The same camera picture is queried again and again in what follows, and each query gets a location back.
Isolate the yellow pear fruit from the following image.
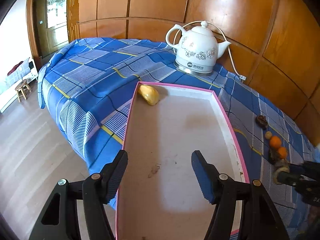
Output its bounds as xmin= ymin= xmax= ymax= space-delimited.
xmin=138 ymin=85 xmax=159 ymax=106

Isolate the orange fruit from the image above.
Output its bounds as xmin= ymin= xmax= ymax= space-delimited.
xmin=269 ymin=135 xmax=281 ymax=150
xmin=277 ymin=147 xmax=287 ymax=159

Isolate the small wooden stool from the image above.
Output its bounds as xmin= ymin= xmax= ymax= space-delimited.
xmin=15 ymin=80 xmax=32 ymax=102

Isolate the orange fruit near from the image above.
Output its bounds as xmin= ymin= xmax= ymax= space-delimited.
xmin=277 ymin=147 xmax=287 ymax=159

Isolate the orange fruit far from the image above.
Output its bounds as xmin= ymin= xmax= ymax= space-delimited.
xmin=269 ymin=135 xmax=281 ymax=150

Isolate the blue plaid tablecloth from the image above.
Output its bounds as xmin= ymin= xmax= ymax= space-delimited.
xmin=37 ymin=37 xmax=319 ymax=239

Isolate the dark brown fruit far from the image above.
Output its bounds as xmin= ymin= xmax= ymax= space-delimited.
xmin=255 ymin=115 xmax=268 ymax=130

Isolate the white sofa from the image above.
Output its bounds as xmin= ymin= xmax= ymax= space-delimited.
xmin=1 ymin=58 xmax=38 ymax=113

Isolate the wooden door with glass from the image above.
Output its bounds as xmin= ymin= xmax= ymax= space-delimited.
xmin=33 ymin=0 xmax=68 ymax=58

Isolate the white ceramic electric kettle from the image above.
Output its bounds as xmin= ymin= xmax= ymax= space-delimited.
xmin=165 ymin=21 xmax=231 ymax=76

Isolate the small yellow fruit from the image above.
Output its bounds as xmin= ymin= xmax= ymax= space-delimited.
xmin=265 ymin=131 xmax=272 ymax=140

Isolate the dark brown fruit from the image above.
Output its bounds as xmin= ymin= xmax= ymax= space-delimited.
xmin=268 ymin=148 xmax=280 ymax=165
xmin=255 ymin=115 xmax=268 ymax=130

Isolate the dark brown fruit near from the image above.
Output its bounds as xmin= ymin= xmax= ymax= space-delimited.
xmin=268 ymin=148 xmax=280 ymax=165

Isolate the pink rimmed white tray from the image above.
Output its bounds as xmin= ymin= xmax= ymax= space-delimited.
xmin=116 ymin=83 xmax=249 ymax=239

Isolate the white kettle power cord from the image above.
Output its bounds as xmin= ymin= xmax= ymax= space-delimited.
xmin=172 ymin=21 xmax=247 ymax=81

